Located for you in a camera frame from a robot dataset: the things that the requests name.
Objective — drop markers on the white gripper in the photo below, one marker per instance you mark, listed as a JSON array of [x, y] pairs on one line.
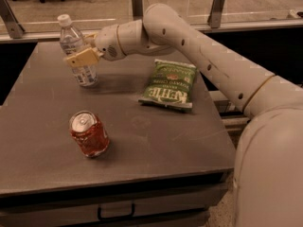
[[106, 43]]

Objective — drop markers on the right metal glass bracket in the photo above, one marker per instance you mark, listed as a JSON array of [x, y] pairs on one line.
[[216, 12]]

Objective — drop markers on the metal glass bracket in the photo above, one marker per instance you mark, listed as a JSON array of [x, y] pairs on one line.
[[216, 12], [14, 29], [137, 9]]

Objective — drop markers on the middle metal glass bracket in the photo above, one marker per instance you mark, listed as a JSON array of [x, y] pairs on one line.
[[137, 9]]

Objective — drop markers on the green Kettle chips bag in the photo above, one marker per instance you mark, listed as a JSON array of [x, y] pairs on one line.
[[170, 85]]

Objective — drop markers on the red soda can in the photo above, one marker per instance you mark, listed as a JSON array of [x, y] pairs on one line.
[[89, 133]]

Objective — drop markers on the grey cabinet drawer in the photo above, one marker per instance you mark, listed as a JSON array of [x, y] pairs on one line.
[[175, 208]]

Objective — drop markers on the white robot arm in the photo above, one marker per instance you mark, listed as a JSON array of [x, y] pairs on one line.
[[268, 172]]

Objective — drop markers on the left metal glass bracket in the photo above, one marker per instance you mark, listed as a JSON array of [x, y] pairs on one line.
[[14, 29]]

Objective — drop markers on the black drawer handle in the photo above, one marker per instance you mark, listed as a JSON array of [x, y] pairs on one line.
[[115, 211]]

